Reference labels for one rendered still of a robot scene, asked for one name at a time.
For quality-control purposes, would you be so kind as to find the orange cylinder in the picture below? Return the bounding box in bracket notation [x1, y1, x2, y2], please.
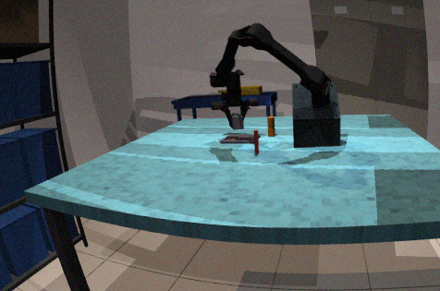
[267, 116, 275, 137]

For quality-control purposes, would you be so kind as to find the red peg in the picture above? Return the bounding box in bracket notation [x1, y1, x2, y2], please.
[254, 130, 259, 154]

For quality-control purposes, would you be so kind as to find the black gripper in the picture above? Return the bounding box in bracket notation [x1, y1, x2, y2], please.
[211, 87, 259, 126]

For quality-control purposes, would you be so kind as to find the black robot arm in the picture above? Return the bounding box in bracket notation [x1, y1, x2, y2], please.
[209, 23, 332, 108]

